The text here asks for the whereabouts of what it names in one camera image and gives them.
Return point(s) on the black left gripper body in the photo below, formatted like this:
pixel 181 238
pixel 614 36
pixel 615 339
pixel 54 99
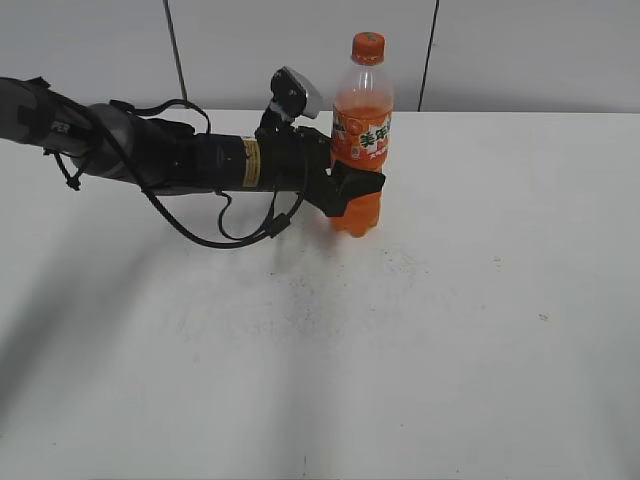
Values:
pixel 296 159

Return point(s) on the orange bottle cap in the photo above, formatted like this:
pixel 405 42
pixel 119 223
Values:
pixel 368 48

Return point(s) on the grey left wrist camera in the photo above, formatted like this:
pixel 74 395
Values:
pixel 293 95

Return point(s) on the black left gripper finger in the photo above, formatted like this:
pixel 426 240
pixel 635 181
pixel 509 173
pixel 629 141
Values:
pixel 352 183

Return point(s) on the orange soda plastic bottle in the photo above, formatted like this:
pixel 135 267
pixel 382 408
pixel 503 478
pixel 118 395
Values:
pixel 361 125

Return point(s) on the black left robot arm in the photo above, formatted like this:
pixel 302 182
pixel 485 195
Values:
pixel 117 141

